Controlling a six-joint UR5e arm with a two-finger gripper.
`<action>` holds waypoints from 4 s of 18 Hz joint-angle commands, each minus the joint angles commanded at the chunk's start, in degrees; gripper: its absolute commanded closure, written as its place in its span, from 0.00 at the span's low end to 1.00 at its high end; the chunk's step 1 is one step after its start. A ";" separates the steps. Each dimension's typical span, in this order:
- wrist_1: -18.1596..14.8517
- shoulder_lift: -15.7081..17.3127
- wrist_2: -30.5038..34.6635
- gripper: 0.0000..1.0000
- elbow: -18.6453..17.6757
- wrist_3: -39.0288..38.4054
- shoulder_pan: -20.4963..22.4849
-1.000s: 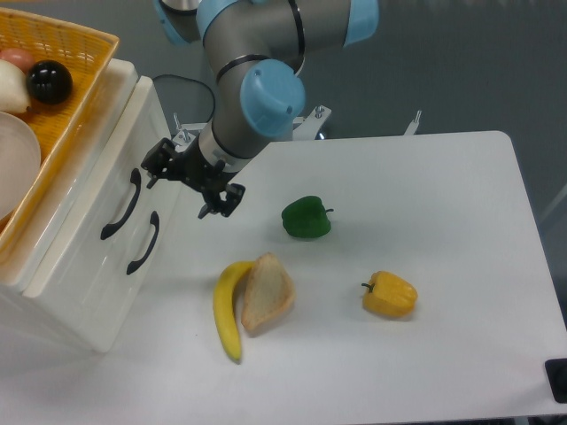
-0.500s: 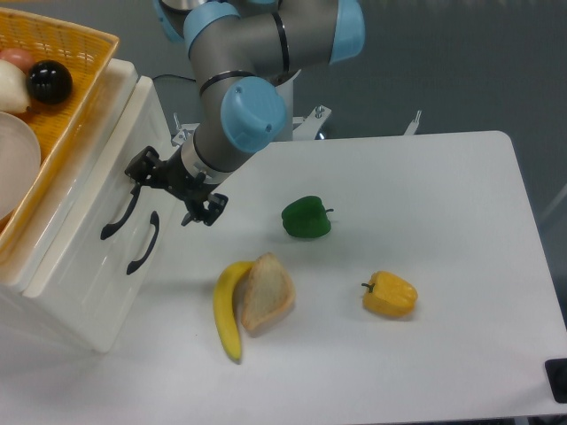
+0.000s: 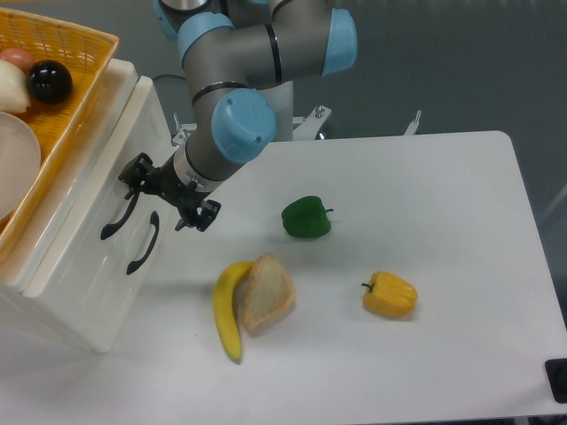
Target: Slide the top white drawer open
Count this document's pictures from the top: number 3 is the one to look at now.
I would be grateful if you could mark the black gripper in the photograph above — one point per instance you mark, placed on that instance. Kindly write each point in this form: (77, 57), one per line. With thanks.
(195, 210)

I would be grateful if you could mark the yellow banana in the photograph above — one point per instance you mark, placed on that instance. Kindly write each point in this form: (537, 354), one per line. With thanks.
(224, 314)

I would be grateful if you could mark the red apple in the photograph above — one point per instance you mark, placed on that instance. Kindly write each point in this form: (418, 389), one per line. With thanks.
(23, 59)

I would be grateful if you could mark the yellow woven basket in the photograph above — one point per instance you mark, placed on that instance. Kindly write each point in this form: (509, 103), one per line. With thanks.
(85, 52)

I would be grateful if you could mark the green bell pepper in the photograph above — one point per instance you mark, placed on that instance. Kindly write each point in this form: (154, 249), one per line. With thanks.
(306, 218)

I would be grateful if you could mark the white table clamp bracket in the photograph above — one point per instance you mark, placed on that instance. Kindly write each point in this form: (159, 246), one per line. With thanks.
(414, 124)

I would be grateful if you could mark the white drawer cabinet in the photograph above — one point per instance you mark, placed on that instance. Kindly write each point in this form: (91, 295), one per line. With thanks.
(51, 319)

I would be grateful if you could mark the bread slice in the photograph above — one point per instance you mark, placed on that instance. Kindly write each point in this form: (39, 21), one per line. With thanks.
(269, 294)

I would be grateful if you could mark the black corner object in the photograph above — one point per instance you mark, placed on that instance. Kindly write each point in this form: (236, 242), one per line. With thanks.
(556, 370)

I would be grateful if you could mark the black ball fruit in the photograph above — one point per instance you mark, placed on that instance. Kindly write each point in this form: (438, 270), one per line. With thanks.
(49, 82)

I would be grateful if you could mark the yellow bell pepper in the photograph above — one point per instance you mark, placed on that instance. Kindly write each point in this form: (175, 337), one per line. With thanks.
(389, 295)

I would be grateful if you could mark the white bowl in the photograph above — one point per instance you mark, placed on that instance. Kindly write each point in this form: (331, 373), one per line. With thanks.
(20, 162)

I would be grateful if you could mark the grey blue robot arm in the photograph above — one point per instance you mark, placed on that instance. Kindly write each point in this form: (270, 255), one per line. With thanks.
(228, 66)

